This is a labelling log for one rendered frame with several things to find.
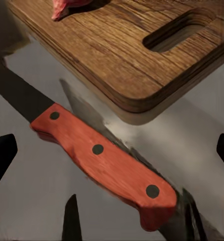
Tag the parer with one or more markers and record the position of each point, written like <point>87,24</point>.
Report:
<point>101,159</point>

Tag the cutting board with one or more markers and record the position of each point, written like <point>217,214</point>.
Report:
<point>109,41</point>

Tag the vidalia onion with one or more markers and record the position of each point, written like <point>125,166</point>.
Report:
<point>60,5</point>

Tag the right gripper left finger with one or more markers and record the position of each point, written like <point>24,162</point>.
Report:
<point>8,150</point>

